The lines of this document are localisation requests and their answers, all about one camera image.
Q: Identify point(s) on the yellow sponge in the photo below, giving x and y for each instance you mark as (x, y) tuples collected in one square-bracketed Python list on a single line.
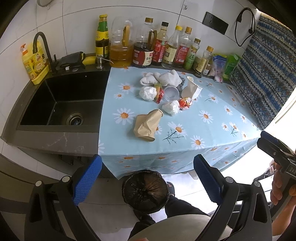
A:
[(89, 60)]

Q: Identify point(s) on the person's right forearm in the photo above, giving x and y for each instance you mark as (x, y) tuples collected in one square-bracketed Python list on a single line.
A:
[(282, 221)]

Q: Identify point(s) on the white paper ball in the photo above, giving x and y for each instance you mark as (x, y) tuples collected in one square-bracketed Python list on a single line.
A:
[(148, 93)]

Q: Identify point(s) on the white tissue ball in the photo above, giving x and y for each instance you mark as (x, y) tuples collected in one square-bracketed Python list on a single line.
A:
[(171, 107)]

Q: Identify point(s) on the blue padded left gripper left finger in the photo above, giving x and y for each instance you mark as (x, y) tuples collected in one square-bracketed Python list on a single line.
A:
[(84, 178)]

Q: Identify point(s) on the person's right hand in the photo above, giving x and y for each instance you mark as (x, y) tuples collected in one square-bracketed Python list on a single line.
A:
[(276, 193)]

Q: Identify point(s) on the silver foil wrapper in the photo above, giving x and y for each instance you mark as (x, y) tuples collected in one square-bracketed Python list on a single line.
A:
[(181, 85)]

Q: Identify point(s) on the crushed white paper cup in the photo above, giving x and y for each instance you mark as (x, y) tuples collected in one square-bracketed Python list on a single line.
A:
[(192, 90)]

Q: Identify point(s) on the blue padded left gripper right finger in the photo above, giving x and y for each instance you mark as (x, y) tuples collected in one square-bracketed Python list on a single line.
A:
[(209, 178)]

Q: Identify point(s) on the small dark sesame oil bottle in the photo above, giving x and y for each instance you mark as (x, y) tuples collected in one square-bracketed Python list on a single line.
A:
[(207, 54)]

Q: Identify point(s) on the large cooking oil jug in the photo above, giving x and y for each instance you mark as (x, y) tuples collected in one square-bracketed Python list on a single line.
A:
[(121, 43)]

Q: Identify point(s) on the green yellow sauce bottle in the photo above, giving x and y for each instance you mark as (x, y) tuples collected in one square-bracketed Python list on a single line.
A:
[(102, 38)]

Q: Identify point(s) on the yellow dish soap bottle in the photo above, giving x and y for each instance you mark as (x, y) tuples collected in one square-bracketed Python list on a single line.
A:
[(35, 64)]

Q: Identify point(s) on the green carton box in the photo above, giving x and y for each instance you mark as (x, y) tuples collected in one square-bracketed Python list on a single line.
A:
[(231, 62)]

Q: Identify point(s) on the red label soy sauce bottle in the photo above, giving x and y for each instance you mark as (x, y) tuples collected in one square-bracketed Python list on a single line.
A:
[(160, 45)]

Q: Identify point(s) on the black kitchen sink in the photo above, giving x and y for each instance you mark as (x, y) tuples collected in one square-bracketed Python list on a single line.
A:
[(67, 103)]

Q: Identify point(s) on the blue patterned cloth cover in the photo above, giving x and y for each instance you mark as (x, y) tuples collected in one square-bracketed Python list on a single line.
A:
[(265, 75)]

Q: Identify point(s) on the green label pepper oil bottle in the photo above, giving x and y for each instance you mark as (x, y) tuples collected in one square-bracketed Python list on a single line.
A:
[(191, 54)]

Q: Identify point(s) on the red orange candy wrapper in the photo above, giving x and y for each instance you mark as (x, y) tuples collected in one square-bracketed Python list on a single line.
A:
[(185, 103)]

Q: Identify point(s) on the white vinegar bottle yellow cap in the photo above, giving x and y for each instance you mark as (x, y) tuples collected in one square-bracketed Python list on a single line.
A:
[(171, 48)]

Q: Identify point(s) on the black dish cloth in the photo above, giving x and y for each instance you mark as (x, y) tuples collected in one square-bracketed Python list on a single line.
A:
[(72, 61)]

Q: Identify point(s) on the black lined trash bin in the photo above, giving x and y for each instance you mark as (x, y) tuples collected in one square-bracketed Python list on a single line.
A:
[(145, 191)]

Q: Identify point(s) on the red yellow snack wrapper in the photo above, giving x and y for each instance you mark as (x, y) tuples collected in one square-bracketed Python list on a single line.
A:
[(160, 93)]

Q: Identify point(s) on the blue daisy tablecloth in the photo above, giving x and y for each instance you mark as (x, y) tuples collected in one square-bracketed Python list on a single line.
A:
[(218, 125)]

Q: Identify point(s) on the chrome soap dispenser pump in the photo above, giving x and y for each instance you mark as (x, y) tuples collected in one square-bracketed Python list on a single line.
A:
[(100, 60)]

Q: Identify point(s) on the crushed brown paper cup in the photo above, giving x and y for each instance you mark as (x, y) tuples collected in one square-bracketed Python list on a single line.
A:
[(146, 125)]

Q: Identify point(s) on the large soy sauce jug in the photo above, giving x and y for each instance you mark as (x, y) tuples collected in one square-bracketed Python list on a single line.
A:
[(143, 47)]

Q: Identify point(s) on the white knitted rag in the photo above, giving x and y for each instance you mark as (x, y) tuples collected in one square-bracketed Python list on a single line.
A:
[(170, 78)]

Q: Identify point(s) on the black wall socket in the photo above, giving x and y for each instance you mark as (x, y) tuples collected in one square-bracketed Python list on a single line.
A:
[(215, 23)]

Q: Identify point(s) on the blue white plastic packet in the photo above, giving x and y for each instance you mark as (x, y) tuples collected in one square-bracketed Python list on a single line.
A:
[(217, 68)]

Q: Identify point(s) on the red label clear bottle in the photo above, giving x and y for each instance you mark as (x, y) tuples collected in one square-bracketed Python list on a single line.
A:
[(183, 48)]

